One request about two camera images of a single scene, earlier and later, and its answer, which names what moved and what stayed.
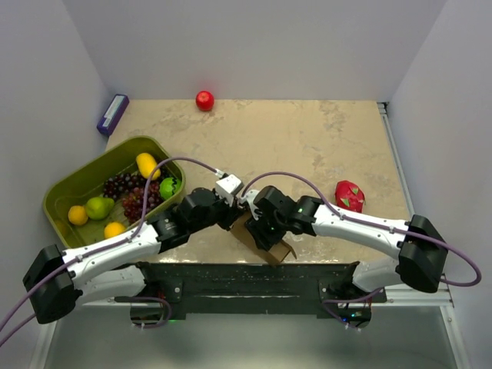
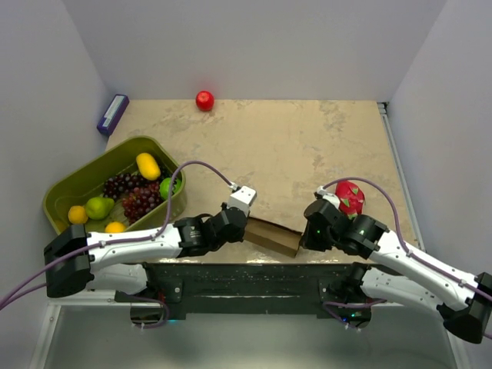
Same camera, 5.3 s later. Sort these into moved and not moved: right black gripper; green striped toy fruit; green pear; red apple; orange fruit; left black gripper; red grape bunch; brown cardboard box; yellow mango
Moved: left black gripper; brown cardboard box; right black gripper
Not moved: green pear; red apple; orange fruit; green striped toy fruit; red grape bunch; yellow mango
